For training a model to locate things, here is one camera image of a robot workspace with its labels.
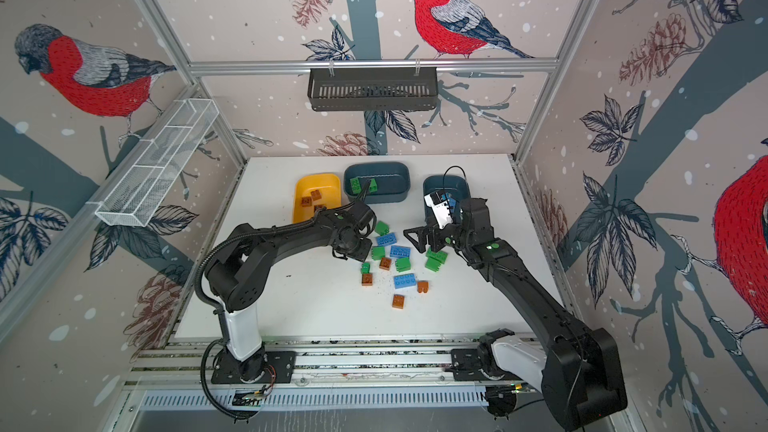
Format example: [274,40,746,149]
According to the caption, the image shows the green lego top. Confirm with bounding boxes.
[375,221,390,236]

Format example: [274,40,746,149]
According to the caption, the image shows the long green lego brick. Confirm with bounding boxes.
[350,177,362,196]

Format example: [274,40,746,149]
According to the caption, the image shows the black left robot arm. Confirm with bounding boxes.
[193,201,377,383]

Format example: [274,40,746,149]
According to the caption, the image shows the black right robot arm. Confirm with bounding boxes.
[404,192,628,431]

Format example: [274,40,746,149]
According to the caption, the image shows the blue lego middle plate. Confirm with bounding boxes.
[389,245,411,259]

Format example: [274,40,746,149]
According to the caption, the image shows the blue lego plate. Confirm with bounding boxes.
[389,245,411,259]
[393,273,418,290]
[376,232,398,247]

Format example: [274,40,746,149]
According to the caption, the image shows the blue lego upper plate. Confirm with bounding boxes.
[376,232,398,247]

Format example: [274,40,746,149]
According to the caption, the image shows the right dark teal bin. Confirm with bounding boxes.
[423,175,471,248]

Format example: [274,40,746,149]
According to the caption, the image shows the dark teal bin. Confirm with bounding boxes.
[343,161,411,205]
[423,175,471,248]

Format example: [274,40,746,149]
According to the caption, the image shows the yellow plastic bin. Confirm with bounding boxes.
[292,173,342,223]

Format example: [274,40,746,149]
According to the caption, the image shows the blue lego lower plate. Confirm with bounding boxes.
[393,273,418,290]

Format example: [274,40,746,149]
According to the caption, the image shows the middle dark teal bin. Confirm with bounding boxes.
[343,161,411,205]

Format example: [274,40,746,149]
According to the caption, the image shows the brown lego bottom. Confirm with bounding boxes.
[392,294,405,310]

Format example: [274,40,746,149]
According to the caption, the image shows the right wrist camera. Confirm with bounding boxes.
[424,189,457,229]

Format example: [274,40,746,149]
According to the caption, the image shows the aluminium mounting rail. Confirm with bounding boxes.
[120,333,539,390]

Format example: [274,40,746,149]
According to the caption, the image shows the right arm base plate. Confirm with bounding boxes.
[449,346,535,383]

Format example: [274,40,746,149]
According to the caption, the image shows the black hanging wire basket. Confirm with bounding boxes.
[307,67,439,112]

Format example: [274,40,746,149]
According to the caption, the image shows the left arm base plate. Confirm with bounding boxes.
[211,349,296,385]

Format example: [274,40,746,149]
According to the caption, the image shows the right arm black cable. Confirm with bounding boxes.
[440,164,589,432]

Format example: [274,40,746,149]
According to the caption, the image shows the white mesh wall shelf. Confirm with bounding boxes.
[95,98,219,227]

